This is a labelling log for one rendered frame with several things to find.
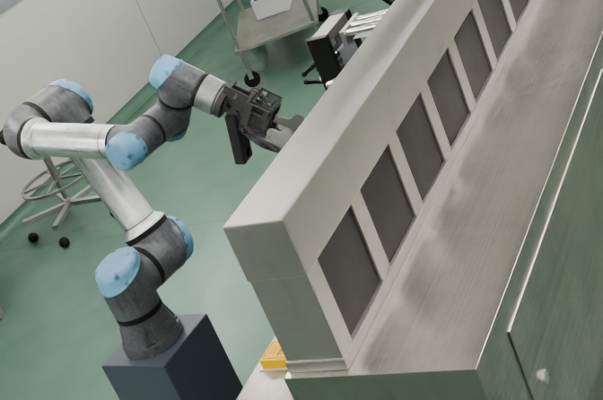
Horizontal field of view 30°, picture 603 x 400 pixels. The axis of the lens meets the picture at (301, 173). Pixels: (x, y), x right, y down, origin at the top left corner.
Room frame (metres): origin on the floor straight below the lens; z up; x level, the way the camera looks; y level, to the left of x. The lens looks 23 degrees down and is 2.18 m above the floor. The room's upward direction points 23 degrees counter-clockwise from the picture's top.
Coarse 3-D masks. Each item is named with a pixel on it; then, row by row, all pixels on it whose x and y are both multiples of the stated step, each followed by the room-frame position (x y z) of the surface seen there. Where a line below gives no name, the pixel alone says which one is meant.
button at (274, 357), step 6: (276, 342) 2.12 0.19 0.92; (270, 348) 2.11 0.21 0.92; (276, 348) 2.10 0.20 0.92; (264, 354) 2.10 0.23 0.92; (270, 354) 2.09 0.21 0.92; (276, 354) 2.08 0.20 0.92; (282, 354) 2.07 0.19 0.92; (264, 360) 2.08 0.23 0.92; (270, 360) 2.07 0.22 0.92; (276, 360) 2.06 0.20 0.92; (282, 360) 2.05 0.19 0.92; (264, 366) 2.08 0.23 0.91; (270, 366) 2.07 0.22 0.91; (276, 366) 2.06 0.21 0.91; (282, 366) 2.05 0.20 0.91
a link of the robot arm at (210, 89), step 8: (208, 80) 2.22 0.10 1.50; (216, 80) 2.22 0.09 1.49; (200, 88) 2.21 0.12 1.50; (208, 88) 2.20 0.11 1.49; (216, 88) 2.20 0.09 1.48; (200, 96) 2.20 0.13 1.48; (208, 96) 2.20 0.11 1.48; (216, 96) 2.20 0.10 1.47; (200, 104) 2.21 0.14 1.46; (208, 104) 2.20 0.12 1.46; (208, 112) 2.21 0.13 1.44
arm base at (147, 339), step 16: (160, 304) 2.38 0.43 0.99; (144, 320) 2.35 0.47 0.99; (160, 320) 2.36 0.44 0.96; (176, 320) 2.39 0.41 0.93; (128, 336) 2.35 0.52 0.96; (144, 336) 2.34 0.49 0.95; (160, 336) 2.34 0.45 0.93; (176, 336) 2.35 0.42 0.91; (128, 352) 2.35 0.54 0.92; (144, 352) 2.33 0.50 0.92; (160, 352) 2.33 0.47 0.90
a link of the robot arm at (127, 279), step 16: (112, 256) 2.43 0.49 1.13; (128, 256) 2.40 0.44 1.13; (144, 256) 2.42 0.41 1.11; (96, 272) 2.41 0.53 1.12; (112, 272) 2.36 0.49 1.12; (128, 272) 2.35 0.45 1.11; (144, 272) 2.38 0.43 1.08; (160, 272) 2.41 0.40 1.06; (112, 288) 2.35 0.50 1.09; (128, 288) 2.35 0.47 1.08; (144, 288) 2.36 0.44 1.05; (112, 304) 2.36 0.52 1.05; (128, 304) 2.34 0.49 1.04; (144, 304) 2.35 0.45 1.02; (128, 320) 2.35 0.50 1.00
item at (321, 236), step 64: (448, 0) 1.69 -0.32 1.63; (512, 0) 1.96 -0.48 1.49; (384, 64) 1.47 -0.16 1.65; (448, 64) 1.64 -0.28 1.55; (320, 128) 1.33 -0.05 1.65; (384, 128) 1.39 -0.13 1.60; (448, 128) 1.57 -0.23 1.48; (256, 192) 1.23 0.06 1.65; (320, 192) 1.21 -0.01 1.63; (384, 192) 1.35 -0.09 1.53; (256, 256) 1.16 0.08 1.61; (320, 256) 1.17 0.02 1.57; (384, 256) 1.28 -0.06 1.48; (320, 320) 1.14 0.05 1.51
